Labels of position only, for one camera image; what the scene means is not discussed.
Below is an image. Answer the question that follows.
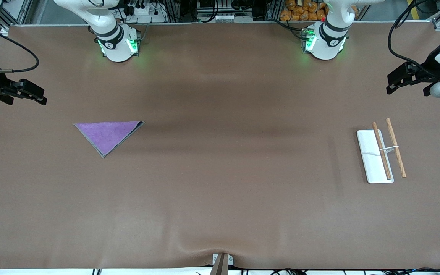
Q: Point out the purple microfibre towel grey edge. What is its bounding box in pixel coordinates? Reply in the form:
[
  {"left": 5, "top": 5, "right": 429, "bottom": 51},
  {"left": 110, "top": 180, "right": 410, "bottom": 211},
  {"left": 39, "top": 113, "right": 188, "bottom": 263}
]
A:
[{"left": 73, "top": 121, "right": 145, "bottom": 159}]

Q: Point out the white base wooden rod rack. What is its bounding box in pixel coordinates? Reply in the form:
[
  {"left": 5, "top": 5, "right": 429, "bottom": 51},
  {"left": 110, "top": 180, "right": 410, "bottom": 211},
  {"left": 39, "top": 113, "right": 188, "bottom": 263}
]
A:
[{"left": 356, "top": 118, "right": 407, "bottom": 184}]

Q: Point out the orange packets pile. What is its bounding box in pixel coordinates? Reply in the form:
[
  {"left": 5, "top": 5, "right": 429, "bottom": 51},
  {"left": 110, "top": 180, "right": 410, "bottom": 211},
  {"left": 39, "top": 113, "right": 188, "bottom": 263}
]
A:
[{"left": 280, "top": 0, "right": 359, "bottom": 22}]

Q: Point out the white power strip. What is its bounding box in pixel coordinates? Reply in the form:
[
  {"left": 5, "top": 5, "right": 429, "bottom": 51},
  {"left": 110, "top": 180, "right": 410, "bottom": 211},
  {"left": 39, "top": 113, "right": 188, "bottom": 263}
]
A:
[{"left": 123, "top": 0, "right": 168, "bottom": 23}]

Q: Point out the white terminal strip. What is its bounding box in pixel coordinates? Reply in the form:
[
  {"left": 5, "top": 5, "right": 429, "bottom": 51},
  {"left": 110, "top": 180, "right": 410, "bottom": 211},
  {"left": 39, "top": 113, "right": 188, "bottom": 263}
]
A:
[{"left": 212, "top": 13, "right": 254, "bottom": 23}]

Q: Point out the brown table cover mat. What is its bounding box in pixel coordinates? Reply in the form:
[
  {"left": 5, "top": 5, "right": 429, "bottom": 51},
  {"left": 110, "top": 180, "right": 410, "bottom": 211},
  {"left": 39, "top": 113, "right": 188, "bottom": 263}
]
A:
[{"left": 0, "top": 22, "right": 440, "bottom": 270}]

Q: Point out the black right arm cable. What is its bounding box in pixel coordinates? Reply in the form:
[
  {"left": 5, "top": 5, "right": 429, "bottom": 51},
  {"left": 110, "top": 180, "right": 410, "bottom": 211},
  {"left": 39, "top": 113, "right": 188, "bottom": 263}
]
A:
[{"left": 0, "top": 21, "right": 40, "bottom": 73}]

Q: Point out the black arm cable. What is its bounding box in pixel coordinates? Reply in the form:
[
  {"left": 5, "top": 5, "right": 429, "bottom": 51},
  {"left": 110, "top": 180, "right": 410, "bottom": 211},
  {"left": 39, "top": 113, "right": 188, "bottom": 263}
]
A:
[
  {"left": 388, "top": 0, "right": 434, "bottom": 71},
  {"left": 0, "top": 21, "right": 40, "bottom": 73}
]

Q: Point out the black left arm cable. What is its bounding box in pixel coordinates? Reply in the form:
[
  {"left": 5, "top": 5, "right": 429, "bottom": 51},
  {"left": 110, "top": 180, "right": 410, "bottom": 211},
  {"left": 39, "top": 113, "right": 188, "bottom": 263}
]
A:
[{"left": 388, "top": 0, "right": 434, "bottom": 71}]

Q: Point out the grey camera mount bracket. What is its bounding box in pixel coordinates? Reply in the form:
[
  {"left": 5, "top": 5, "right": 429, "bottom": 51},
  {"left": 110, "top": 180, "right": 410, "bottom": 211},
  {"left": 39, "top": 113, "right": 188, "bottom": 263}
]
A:
[{"left": 209, "top": 253, "right": 235, "bottom": 275}]

